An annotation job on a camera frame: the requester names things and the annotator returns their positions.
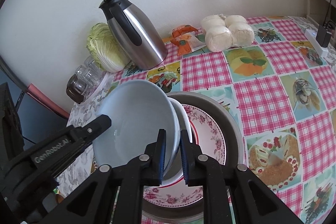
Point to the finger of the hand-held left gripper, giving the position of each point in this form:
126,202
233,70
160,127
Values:
97,124

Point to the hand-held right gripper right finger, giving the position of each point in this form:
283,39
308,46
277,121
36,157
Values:
183,155

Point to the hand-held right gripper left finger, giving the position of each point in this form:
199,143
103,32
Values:
162,153

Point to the strawberry print bowl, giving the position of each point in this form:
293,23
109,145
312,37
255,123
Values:
194,134

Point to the round floral plate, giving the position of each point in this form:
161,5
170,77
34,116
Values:
210,134

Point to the light blue bowl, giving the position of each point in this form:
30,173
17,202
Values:
136,119

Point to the grey floral cloth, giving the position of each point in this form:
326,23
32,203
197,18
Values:
81,108

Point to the dark blue cabinet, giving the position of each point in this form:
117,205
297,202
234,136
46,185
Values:
39,127

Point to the dark glass jar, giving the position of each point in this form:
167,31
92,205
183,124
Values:
74,88

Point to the clear drinking glass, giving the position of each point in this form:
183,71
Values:
84,75
93,64

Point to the napa cabbage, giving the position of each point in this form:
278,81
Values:
105,48

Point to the stainless steel thermos jug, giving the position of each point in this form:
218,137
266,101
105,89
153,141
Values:
141,37

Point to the clear packet with orange print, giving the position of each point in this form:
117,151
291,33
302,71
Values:
187,43

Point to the white power strip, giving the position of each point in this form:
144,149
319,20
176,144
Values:
313,40

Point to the black charger adapter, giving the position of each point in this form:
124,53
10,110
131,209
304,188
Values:
323,35

